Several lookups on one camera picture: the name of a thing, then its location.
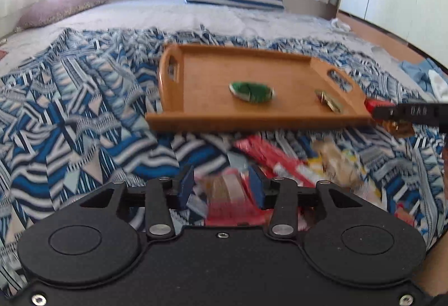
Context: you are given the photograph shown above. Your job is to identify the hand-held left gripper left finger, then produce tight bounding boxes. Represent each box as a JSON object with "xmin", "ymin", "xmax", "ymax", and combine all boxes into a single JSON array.
[{"xmin": 80, "ymin": 165, "xmax": 195, "ymax": 242}]

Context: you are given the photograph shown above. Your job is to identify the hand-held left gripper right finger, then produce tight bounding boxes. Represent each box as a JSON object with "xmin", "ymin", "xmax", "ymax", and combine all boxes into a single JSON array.
[{"xmin": 247, "ymin": 164, "xmax": 365, "ymax": 241}]

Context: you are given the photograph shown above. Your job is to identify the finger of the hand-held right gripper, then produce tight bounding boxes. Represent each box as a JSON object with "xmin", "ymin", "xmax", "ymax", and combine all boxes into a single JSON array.
[{"xmin": 372, "ymin": 101, "xmax": 448, "ymax": 133}]

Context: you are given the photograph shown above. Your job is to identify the small red snack packet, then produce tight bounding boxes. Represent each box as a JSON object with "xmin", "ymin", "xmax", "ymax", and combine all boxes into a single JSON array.
[{"xmin": 365, "ymin": 99, "xmax": 415, "ymax": 138}]

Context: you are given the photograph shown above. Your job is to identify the red white bordered snack packet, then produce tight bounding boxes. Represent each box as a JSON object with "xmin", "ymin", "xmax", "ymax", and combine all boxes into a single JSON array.
[{"xmin": 205, "ymin": 171, "xmax": 264, "ymax": 227}]

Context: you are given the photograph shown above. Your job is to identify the long red snack packet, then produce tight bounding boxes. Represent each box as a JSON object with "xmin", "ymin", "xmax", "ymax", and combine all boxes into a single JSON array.
[
  {"xmin": 233, "ymin": 135, "xmax": 302, "ymax": 174},
  {"xmin": 261, "ymin": 155, "xmax": 318, "ymax": 188}
]

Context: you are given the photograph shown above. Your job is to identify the red peanut snack packet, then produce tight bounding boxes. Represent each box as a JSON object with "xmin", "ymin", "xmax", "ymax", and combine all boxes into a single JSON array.
[{"xmin": 311, "ymin": 140, "xmax": 368, "ymax": 192}]

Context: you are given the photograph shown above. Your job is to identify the gold snack packet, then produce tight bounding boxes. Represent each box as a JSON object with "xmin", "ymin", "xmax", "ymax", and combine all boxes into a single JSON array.
[{"xmin": 314, "ymin": 89, "xmax": 344, "ymax": 114}]

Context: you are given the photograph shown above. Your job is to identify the green snack packet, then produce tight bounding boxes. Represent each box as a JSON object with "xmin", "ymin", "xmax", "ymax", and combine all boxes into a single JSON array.
[{"xmin": 229, "ymin": 81, "xmax": 277, "ymax": 104}]

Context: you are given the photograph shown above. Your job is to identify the wooden tray with handles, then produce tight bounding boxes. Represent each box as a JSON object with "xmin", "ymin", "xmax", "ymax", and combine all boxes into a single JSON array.
[{"xmin": 144, "ymin": 43, "xmax": 374, "ymax": 133}]

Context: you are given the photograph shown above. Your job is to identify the light blue cloth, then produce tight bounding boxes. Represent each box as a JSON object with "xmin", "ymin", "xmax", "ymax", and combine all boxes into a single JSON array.
[{"xmin": 400, "ymin": 58, "xmax": 448, "ymax": 101}]

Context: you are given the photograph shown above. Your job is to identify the blue white patterned blanket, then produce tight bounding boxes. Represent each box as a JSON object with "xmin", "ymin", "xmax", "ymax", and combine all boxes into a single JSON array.
[{"xmin": 0, "ymin": 25, "xmax": 448, "ymax": 294}]

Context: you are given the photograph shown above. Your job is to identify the person's leg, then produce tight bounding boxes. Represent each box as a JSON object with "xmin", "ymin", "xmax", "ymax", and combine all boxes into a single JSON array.
[{"xmin": 416, "ymin": 234, "xmax": 448, "ymax": 297}]

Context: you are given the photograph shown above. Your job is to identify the grey bed sheet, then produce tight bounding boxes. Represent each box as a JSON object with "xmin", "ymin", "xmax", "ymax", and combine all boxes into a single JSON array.
[{"xmin": 0, "ymin": 0, "xmax": 424, "ymax": 82}]

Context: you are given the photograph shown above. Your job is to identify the purple pillow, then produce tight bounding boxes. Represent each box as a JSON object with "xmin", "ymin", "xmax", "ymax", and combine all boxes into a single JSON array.
[{"xmin": 15, "ymin": 0, "xmax": 112, "ymax": 31}]

